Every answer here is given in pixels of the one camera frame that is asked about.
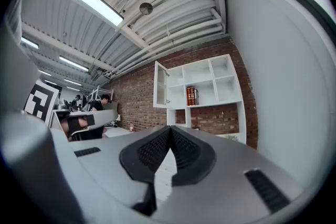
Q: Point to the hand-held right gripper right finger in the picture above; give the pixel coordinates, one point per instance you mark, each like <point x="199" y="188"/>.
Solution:
<point x="194" y="162"/>

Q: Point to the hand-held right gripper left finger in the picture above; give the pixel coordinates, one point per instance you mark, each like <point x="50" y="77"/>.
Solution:
<point x="141" y="160"/>

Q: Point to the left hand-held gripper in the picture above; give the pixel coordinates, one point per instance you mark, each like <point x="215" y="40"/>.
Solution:
<point x="40" y="102"/>

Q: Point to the white glass cabinet door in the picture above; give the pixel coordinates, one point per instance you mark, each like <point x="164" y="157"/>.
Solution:
<point x="160" y="84"/>

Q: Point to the white shelf unit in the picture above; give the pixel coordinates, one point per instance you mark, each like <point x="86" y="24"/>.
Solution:
<point x="202" y="70"/>

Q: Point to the red-capped plastic bottle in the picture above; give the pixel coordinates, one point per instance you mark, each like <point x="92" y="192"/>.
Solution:
<point x="131" y="128"/>

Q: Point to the small white table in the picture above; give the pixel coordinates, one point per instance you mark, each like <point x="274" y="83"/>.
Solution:
<point x="116" y="132"/>

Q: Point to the person's light t-shirt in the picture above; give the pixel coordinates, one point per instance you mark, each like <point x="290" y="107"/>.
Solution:
<point x="15" y="73"/>

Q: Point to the white table lamp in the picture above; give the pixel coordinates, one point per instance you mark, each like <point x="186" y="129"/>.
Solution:
<point x="118" y="118"/>

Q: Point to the long ceiling light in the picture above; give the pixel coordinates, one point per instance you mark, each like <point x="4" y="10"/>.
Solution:
<point x="29" y="42"/>
<point x="94" y="5"/>
<point x="73" y="63"/>

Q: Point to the grey partition panel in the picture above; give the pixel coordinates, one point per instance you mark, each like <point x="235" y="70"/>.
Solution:
<point x="105" y="116"/>

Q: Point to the red gold book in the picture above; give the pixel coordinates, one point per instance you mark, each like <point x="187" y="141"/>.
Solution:
<point x="188" y="96"/>
<point x="192" y="96"/>

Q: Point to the white ceiling pipes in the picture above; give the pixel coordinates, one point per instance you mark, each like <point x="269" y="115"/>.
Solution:
<point x="183" y="36"/>

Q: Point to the round grey ceiling fixture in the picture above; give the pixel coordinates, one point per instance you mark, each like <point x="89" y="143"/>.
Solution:
<point x="146" y="8"/>

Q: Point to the white metal bunk frame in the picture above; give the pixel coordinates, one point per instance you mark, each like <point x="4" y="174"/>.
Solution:
<point x="102" y="90"/>

